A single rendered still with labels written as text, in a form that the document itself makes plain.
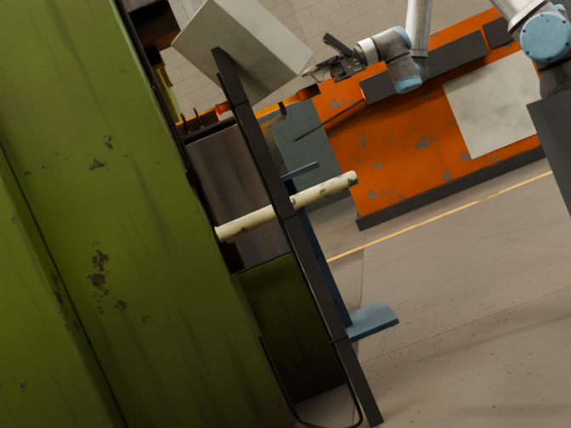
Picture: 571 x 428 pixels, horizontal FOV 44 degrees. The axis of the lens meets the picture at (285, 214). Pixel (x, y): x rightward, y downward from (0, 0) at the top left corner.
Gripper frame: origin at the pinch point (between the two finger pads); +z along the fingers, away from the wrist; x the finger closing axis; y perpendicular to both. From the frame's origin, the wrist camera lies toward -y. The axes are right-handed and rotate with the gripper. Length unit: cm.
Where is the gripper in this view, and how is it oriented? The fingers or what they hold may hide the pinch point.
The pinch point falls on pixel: (304, 72)
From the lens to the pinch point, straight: 247.1
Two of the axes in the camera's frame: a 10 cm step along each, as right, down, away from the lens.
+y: 3.9, 9.2, 0.6
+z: -9.2, 3.9, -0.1
